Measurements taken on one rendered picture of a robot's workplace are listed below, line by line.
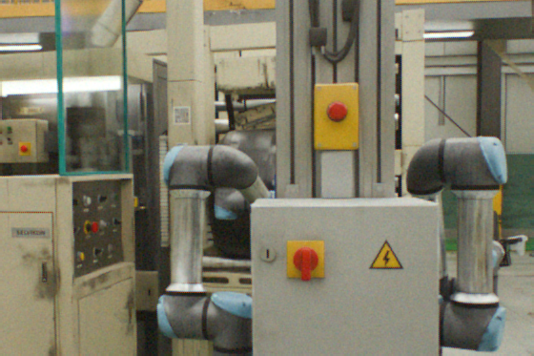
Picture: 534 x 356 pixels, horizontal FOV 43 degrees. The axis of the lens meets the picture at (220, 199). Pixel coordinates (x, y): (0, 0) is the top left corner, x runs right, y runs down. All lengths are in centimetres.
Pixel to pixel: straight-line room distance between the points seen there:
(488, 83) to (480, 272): 1007
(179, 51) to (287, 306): 182
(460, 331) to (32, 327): 143
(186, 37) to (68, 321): 126
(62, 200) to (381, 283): 137
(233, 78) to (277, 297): 195
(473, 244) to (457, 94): 1051
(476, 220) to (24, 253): 149
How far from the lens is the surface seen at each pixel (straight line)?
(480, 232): 180
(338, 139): 141
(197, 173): 188
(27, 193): 245
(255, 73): 309
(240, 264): 276
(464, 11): 847
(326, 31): 145
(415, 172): 183
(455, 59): 1232
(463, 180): 178
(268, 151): 266
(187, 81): 289
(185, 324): 186
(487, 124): 1177
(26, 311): 250
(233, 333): 183
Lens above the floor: 131
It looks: 3 degrees down
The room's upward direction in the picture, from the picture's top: 1 degrees counter-clockwise
